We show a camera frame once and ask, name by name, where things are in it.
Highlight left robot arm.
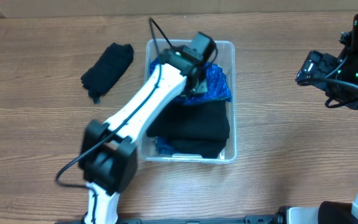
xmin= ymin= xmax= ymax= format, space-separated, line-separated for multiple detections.
xmin=78 ymin=45 xmax=213 ymax=223

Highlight black cloth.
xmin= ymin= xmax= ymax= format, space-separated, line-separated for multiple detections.
xmin=146 ymin=101 xmax=230 ymax=141
xmin=168 ymin=139 xmax=227 ymax=159

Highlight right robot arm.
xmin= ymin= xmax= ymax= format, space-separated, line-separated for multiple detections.
xmin=275 ymin=14 xmax=358 ymax=223

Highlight blue sequin fabric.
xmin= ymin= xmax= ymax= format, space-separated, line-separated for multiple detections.
xmin=139 ymin=62 xmax=231 ymax=108

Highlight clear plastic storage bin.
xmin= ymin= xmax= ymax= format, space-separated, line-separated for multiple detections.
xmin=139 ymin=40 xmax=237 ymax=164

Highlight rolled black sock garment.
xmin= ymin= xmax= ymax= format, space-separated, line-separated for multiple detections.
xmin=81 ymin=43 xmax=134 ymax=104

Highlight blue denim jeans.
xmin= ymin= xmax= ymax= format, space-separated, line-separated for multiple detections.
xmin=155 ymin=137 xmax=175 ymax=155

